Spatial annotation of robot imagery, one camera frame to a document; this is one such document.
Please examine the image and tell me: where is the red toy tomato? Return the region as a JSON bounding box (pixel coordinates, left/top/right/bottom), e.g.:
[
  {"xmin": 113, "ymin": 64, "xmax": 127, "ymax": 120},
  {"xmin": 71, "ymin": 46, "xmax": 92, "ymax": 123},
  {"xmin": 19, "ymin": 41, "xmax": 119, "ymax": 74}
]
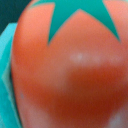
[{"xmin": 11, "ymin": 0, "xmax": 128, "ymax": 128}]

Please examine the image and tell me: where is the gripper finger with beige pad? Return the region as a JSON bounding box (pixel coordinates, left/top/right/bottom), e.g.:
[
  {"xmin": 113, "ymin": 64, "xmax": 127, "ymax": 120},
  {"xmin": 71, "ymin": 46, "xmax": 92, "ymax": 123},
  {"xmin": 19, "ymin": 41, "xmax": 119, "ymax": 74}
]
[{"xmin": 0, "ymin": 23, "xmax": 22, "ymax": 128}]

